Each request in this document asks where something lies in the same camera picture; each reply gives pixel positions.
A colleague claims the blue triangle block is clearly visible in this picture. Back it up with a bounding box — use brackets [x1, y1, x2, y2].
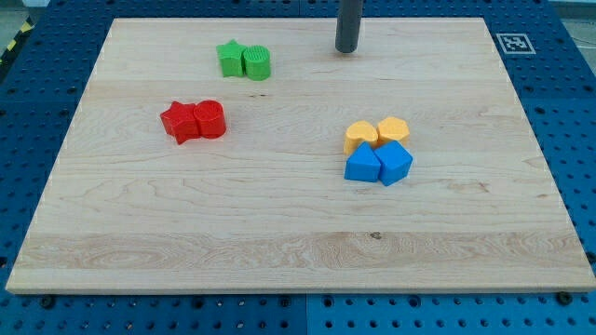
[344, 142, 381, 182]

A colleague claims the yellow heart block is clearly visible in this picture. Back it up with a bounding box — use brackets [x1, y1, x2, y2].
[344, 120, 379, 155]

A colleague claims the light wooden board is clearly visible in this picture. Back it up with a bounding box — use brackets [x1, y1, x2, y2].
[7, 18, 595, 294]

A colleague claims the blue cube block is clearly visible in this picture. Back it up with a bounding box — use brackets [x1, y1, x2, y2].
[373, 141, 413, 186]

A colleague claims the yellow hexagon block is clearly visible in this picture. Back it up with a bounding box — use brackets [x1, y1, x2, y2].
[376, 116, 410, 147]

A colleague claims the red cylinder block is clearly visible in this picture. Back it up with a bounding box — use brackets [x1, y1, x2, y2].
[193, 100, 226, 139]

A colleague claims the green cylinder block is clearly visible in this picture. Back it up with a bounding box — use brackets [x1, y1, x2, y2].
[243, 45, 271, 81]

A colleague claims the red star block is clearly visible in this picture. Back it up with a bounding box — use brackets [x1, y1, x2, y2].
[160, 100, 200, 144]

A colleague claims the green star block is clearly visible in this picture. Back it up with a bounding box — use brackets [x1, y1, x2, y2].
[216, 39, 247, 77]

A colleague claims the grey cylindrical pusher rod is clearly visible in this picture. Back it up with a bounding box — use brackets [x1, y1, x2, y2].
[335, 0, 364, 54]

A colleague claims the white fiducial marker tag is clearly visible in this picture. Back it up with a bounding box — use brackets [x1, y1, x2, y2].
[495, 33, 535, 55]

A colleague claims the black yellow hazard tape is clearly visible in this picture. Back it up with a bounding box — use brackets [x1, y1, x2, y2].
[1, 17, 34, 66]

